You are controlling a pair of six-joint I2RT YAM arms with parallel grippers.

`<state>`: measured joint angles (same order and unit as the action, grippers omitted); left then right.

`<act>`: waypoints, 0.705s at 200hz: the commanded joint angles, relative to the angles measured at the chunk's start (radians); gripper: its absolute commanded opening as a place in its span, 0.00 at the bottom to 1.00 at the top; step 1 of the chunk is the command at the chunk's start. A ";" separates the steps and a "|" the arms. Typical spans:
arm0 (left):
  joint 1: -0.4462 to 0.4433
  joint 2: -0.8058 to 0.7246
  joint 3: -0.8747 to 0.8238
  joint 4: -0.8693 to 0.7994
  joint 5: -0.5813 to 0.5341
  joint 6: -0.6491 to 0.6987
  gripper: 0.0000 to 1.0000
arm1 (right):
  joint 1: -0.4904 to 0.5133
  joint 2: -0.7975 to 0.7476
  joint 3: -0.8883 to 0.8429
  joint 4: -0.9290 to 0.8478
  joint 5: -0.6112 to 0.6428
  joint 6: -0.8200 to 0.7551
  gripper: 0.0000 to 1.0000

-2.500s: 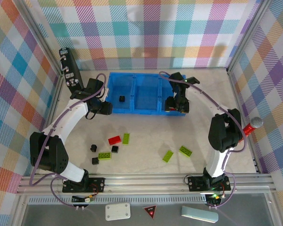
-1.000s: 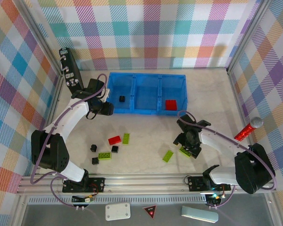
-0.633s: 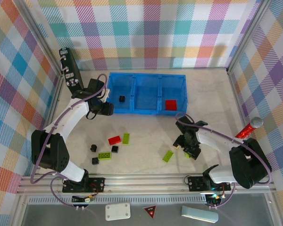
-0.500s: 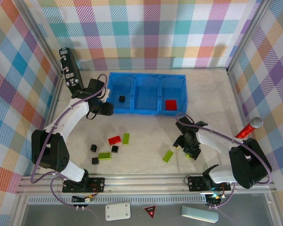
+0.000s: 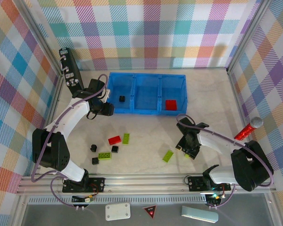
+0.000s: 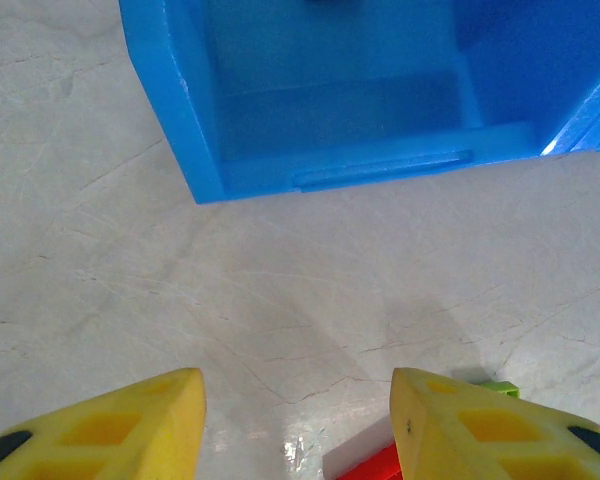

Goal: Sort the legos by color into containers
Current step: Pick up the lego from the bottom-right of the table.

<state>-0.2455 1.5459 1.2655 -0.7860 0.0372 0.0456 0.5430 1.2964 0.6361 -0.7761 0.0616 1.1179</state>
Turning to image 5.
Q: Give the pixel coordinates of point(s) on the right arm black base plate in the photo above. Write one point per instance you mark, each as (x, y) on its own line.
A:
(195, 183)

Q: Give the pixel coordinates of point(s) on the green lego brick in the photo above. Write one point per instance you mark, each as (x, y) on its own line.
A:
(126, 138)
(187, 155)
(105, 156)
(168, 156)

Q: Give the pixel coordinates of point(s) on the red black triangle marker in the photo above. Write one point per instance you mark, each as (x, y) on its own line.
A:
(149, 210)

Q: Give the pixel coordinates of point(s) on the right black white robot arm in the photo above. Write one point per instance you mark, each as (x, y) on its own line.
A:
(250, 164)

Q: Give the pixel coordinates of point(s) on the black electronics box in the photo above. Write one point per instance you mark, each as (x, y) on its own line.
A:
(73, 70)

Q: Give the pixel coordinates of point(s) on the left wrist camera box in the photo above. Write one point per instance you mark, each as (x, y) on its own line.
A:
(94, 84)

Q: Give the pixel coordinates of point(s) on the connector board with green light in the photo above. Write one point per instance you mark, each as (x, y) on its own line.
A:
(213, 197)

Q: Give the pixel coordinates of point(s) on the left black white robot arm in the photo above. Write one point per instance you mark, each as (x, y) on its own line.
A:
(68, 117)

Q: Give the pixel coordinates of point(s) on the aluminium frame side rail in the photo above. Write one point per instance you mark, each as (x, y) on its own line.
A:
(235, 94)
(52, 106)

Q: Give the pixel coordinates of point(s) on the aluminium mounting rail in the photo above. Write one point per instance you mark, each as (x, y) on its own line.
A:
(143, 186)

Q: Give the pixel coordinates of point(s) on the aluminium frame post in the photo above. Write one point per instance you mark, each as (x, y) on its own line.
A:
(40, 37)
(248, 35)

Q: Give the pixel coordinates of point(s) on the white rectangular plate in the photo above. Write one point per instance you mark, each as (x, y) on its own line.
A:
(118, 211)

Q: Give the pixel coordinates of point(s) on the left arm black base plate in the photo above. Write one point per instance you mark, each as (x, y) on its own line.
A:
(96, 184)

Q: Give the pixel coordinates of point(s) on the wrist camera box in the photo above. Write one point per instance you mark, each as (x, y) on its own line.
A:
(94, 84)
(185, 127)

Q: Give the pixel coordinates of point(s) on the blue three-compartment bin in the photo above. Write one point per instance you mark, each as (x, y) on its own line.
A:
(143, 94)

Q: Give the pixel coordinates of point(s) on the light blue block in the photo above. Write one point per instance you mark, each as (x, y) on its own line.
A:
(199, 213)

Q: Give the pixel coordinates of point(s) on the red glitter toy microphone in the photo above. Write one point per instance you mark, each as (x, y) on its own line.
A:
(256, 122)

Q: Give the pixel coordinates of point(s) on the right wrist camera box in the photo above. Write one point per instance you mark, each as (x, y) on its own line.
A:
(185, 127)

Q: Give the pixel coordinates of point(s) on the black square lego brick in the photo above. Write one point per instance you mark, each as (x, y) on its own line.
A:
(122, 99)
(114, 149)
(93, 147)
(95, 161)

